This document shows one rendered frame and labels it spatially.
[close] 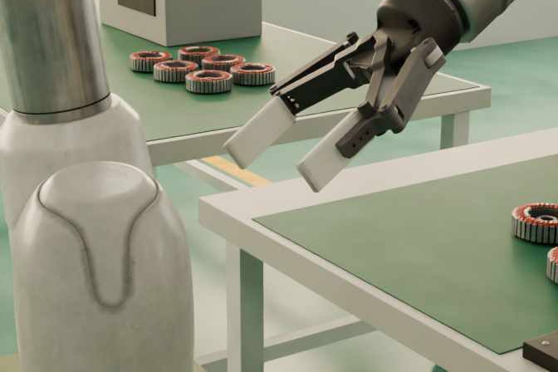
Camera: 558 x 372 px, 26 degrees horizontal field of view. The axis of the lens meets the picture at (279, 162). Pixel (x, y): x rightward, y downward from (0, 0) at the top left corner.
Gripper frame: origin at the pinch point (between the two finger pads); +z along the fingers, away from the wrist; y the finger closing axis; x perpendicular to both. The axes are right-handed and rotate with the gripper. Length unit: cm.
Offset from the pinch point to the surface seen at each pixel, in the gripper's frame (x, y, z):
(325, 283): -50, 63, -14
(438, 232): -60, 67, -36
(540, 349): -54, 23, -20
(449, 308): -54, 42, -20
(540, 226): -65, 55, -45
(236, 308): -61, 98, -8
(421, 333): -52, 41, -15
